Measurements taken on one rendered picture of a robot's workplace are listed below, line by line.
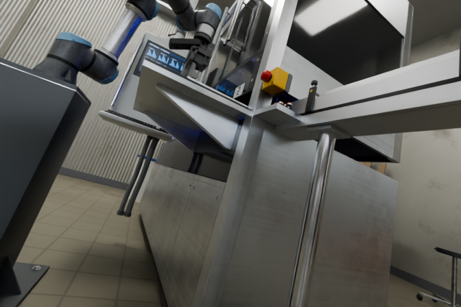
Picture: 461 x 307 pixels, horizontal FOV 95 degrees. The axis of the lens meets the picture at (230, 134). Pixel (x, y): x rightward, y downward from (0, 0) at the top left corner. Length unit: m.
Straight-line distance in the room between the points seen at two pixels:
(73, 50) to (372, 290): 1.72
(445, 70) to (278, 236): 0.67
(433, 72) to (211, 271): 0.76
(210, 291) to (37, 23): 5.03
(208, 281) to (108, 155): 3.84
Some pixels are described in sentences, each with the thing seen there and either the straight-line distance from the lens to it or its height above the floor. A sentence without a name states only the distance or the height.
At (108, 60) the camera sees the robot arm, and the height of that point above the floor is 0.99.
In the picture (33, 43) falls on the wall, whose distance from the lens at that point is 5.14.
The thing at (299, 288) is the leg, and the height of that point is 0.40.
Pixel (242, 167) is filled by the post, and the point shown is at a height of 0.67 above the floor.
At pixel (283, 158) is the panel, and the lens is 0.86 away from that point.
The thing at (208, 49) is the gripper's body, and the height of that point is 1.07.
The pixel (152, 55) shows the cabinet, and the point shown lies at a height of 1.37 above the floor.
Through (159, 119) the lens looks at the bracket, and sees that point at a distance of 1.28.
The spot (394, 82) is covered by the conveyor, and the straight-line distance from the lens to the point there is 0.61.
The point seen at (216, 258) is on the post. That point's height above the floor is 0.37.
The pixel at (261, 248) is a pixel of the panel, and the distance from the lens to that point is 0.85.
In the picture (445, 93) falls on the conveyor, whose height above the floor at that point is 0.86.
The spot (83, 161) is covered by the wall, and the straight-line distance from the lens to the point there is 4.51.
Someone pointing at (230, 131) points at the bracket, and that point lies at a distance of 0.84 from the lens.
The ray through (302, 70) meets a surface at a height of 1.15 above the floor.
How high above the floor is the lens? 0.59
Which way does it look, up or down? 13 degrees up
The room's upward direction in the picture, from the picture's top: 17 degrees clockwise
